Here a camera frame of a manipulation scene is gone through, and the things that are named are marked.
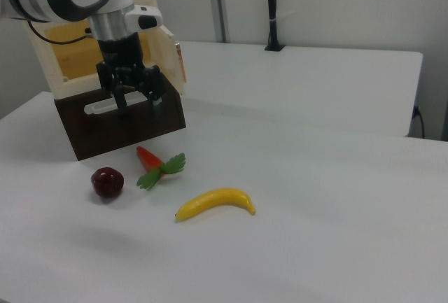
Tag cream cabinet door orange handle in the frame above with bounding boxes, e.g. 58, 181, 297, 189
153, 24, 188, 94

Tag black cable at table edge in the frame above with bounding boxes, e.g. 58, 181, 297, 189
412, 105, 426, 139

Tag cream toy cabinet body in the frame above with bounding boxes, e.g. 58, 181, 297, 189
22, 0, 188, 101

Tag yellow toy banana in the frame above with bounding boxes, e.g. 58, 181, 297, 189
174, 187, 257, 223

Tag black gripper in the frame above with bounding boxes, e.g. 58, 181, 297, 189
96, 31, 166, 119

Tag orange toy carrot green leaves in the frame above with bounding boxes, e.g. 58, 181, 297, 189
135, 146, 187, 191

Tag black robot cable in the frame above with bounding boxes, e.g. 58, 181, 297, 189
26, 19, 95, 44

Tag brown drawer white handle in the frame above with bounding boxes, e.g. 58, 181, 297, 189
54, 71, 187, 162

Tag black pole with base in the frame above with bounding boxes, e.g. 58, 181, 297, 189
263, 0, 286, 52

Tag dark red toy fruit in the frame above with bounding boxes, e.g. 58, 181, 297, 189
90, 167, 125, 199

